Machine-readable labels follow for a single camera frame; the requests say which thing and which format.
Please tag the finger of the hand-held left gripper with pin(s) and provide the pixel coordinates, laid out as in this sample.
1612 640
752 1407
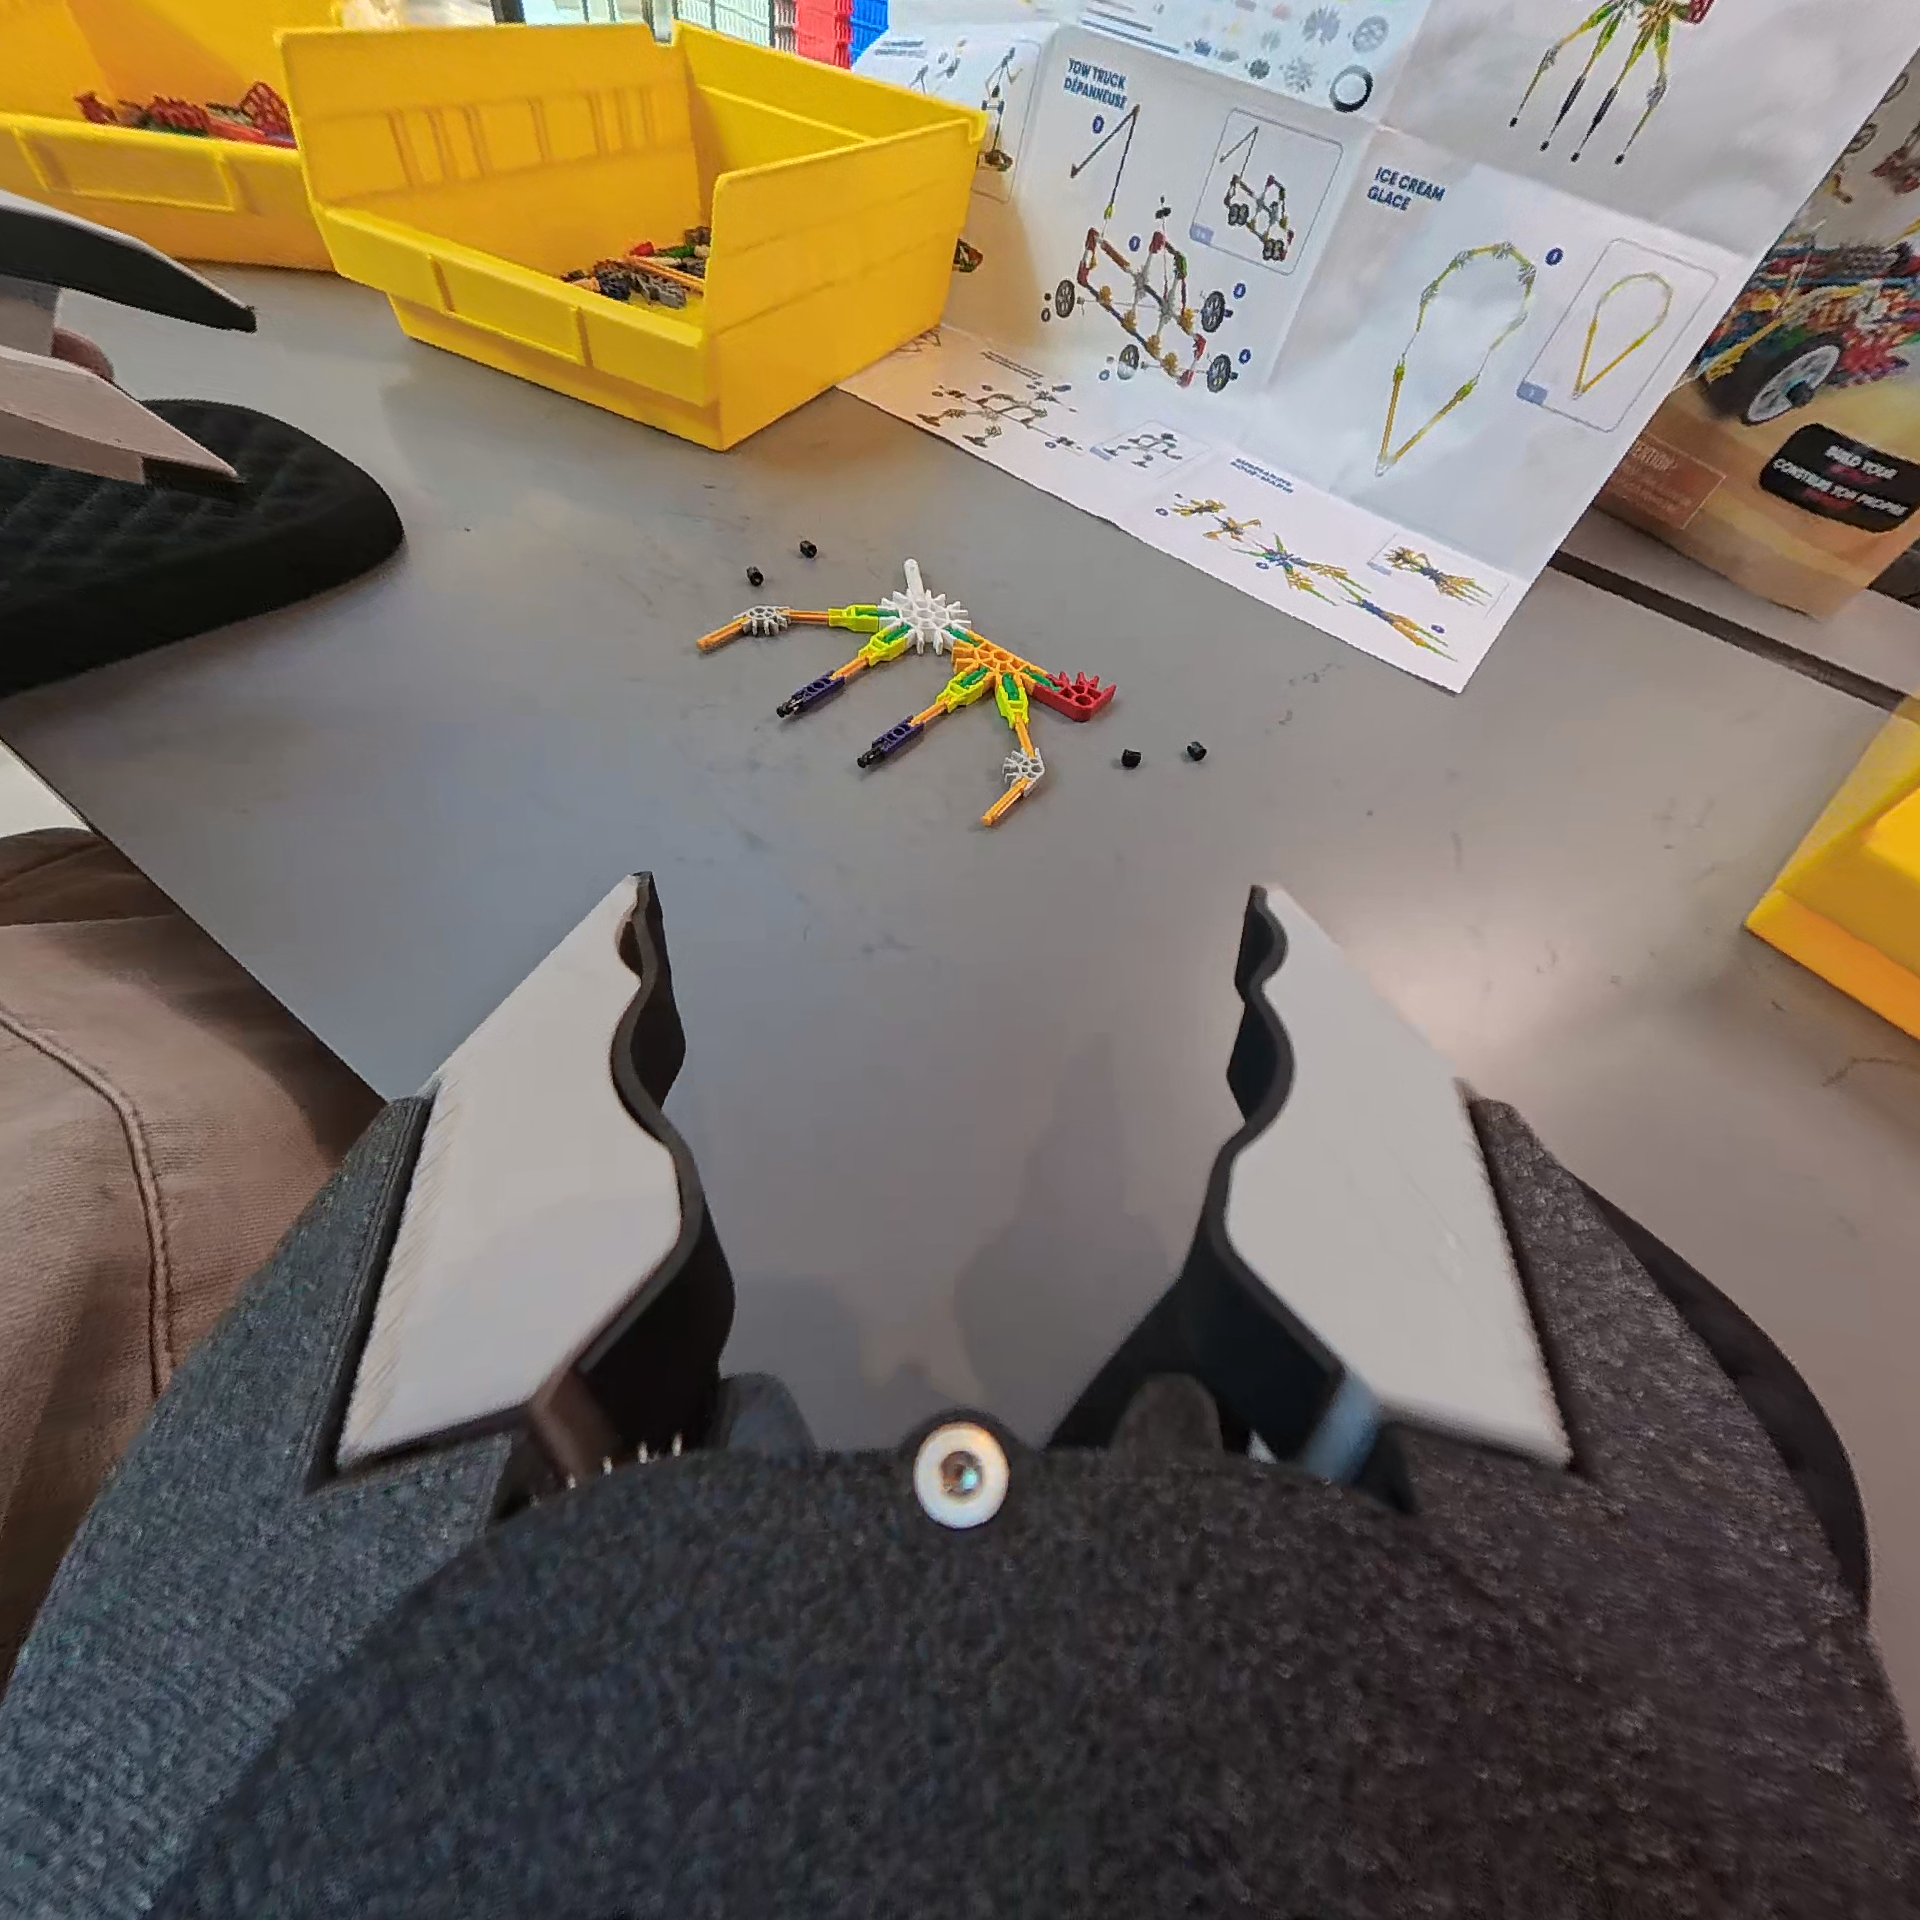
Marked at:
106 264
76 412

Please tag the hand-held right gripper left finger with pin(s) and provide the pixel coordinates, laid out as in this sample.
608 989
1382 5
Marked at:
525 1230

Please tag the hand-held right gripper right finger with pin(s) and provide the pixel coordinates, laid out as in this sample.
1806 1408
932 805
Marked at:
1382 1244

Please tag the yellow plastic bin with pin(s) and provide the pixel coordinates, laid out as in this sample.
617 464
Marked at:
1846 902
810 271
150 189

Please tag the small grey connector piece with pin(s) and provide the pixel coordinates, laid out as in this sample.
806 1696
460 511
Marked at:
764 620
1023 771

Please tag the colourful construction toy model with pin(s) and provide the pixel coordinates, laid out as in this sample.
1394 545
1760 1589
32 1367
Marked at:
922 616

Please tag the grey desk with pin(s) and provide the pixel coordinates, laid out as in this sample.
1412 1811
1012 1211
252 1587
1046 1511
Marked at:
902 974

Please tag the black mesh wrist rest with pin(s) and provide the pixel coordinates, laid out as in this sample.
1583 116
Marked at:
182 540

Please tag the pile of red and dark pieces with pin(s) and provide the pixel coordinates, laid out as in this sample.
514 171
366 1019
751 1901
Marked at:
182 113

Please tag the beige jacket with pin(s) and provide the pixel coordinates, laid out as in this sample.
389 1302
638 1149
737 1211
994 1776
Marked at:
119 1125

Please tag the pile of colourful construction pieces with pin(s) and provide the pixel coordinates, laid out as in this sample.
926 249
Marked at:
646 273

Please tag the blue plastic bin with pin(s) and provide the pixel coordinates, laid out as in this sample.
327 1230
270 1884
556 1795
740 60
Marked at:
874 31

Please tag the construction toy set box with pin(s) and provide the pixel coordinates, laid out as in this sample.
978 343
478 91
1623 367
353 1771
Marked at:
1725 481

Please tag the white folded instruction sheet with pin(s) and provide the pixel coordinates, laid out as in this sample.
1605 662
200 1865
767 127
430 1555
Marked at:
1306 406

